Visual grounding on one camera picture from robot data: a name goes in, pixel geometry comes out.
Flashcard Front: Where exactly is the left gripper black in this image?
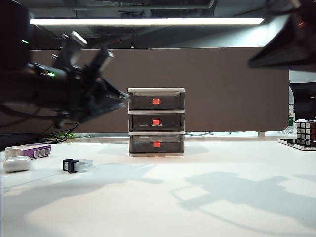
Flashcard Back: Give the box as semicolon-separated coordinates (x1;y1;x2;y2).
61;46;131;124

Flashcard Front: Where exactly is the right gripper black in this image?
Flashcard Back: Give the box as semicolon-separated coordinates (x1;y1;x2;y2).
248;0;316;73

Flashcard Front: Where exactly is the smoked drawer red handle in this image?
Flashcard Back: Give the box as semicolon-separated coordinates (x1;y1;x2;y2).
129;134;185;153
128;113;185;132
128;91;185;111

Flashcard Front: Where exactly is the transparent tape black dispenser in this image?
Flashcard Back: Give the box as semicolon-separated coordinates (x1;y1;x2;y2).
62;159;95;174

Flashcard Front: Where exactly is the grey three-drawer mini cabinet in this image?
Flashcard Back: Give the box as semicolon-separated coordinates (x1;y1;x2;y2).
127;87;186;157

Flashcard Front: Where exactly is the black background monitor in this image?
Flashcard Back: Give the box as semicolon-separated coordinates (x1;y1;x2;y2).
289;82;316;121

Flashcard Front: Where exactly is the brown desk partition panel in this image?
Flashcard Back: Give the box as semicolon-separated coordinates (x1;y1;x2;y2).
0;46;290;134

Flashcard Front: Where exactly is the black rubik's cube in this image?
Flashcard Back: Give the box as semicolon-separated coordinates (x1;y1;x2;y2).
295;119;316;146

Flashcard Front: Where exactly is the white flat tray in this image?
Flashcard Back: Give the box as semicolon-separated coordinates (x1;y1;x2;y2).
278;138;316;151

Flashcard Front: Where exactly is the ceiling light strip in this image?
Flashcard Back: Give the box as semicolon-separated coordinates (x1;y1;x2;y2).
29;17;265;26

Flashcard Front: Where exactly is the purple white carton box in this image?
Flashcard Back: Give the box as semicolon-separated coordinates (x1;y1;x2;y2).
4;144;52;160

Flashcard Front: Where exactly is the white earbud case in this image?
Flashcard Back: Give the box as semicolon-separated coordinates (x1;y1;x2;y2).
3;155;32;173

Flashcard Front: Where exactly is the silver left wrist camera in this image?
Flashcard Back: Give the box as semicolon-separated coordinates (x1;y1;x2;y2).
98;49;115;71

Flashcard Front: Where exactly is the black cable bundle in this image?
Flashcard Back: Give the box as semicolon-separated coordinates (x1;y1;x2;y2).
37;122;79;144

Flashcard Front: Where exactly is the grey cable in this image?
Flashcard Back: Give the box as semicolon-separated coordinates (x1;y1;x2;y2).
185;131;215;137

